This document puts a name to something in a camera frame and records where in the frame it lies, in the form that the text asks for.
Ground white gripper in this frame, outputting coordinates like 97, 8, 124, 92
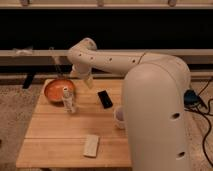
70, 64, 93, 89

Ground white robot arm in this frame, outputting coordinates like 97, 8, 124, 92
68, 38, 192, 171

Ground orange ceramic bowl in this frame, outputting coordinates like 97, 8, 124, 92
44, 79, 75, 103

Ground black rectangular phone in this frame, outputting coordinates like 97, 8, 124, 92
98, 90, 113, 108

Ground white plastic bottle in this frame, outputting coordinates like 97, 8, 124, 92
62, 87, 76, 113

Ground white cup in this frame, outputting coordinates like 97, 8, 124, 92
113, 106, 125, 129

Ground wooden table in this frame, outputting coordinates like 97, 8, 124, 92
16, 79, 131, 168

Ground blue power adapter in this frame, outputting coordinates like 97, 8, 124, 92
184, 89, 200, 106

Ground black bracket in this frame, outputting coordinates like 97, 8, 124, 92
22, 73, 35, 89

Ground black cable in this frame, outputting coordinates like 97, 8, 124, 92
184, 78, 213, 168

